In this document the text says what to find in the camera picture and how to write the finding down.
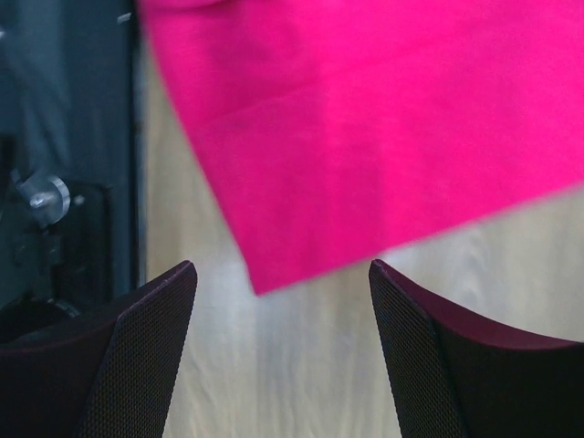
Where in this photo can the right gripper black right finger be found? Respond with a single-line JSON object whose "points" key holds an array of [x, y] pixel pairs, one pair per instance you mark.
{"points": [[455, 373]]}

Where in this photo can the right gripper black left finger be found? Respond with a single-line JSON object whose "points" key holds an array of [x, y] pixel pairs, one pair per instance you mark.
{"points": [[107, 373]]}

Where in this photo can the crimson red t shirt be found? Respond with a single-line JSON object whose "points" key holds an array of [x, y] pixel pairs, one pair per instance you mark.
{"points": [[330, 131]]}

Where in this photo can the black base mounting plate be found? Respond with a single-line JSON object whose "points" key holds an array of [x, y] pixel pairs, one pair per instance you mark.
{"points": [[71, 161]]}

